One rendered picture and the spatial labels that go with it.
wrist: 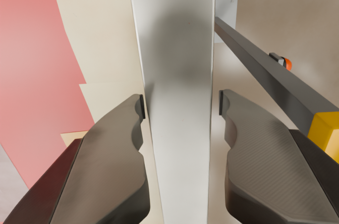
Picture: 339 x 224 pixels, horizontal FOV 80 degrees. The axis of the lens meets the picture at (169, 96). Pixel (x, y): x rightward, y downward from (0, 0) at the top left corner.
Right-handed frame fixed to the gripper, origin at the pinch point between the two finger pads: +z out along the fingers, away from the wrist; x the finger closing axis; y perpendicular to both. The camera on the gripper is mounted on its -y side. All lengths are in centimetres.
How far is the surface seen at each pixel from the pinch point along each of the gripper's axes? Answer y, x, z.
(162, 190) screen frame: 7.5, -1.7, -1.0
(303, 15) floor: 12, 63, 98
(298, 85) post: 10.0, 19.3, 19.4
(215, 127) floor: 80, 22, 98
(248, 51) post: 10.0, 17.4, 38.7
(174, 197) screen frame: 8.4, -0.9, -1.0
